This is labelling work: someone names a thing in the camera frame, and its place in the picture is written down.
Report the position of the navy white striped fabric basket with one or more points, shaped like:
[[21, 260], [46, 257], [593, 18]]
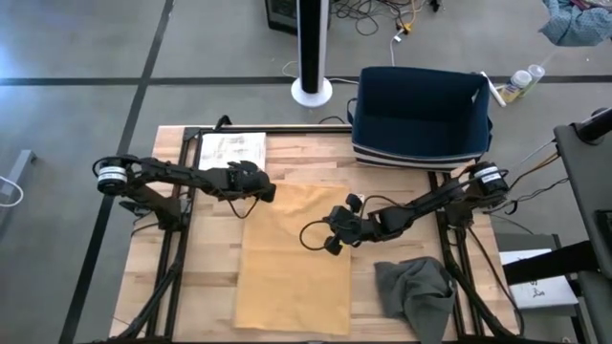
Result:
[[421, 110]]

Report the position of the white wipes container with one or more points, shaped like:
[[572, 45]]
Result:
[[515, 85]]

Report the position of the white plastic stick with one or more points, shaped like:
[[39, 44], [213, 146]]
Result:
[[492, 89]]

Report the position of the grey towel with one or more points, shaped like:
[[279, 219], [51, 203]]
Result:
[[416, 296]]

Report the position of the white black tower fan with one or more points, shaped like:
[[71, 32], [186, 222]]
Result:
[[311, 48]]

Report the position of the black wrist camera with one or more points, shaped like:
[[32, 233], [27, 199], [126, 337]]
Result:
[[268, 193], [333, 245]]

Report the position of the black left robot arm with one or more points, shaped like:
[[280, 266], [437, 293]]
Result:
[[162, 174]]

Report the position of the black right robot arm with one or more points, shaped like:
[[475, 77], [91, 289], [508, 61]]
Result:
[[430, 200]]

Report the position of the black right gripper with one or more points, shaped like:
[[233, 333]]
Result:
[[356, 224]]

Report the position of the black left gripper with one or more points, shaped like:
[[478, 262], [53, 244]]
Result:
[[244, 181]]

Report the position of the clear plastic container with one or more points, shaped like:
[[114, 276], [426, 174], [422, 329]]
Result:
[[535, 72]]

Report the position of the yellow towel with white tags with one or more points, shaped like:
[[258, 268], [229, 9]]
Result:
[[291, 267]]

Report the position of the black aluminium table frame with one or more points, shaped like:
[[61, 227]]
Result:
[[193, 143]]

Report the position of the grey metal stand leg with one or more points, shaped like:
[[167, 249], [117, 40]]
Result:
[[21, 165]]

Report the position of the white paper sheet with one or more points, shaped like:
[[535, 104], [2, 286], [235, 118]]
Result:
[[540, 282]]

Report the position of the black floor box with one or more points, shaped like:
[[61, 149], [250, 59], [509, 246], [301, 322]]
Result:
[[282, 14]]

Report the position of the white checked towel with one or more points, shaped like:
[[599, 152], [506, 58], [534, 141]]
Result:
[[229, 148]]

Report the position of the dark grey desk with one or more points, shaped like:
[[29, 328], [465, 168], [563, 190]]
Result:
[[588, 181]]

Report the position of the blue crumpled cloth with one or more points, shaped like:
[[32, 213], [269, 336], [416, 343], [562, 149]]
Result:
[[574, 24]]

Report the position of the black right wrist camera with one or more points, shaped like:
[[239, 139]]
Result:
[[333, 245]]

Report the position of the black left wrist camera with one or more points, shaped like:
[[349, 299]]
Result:
[[268, 193]]

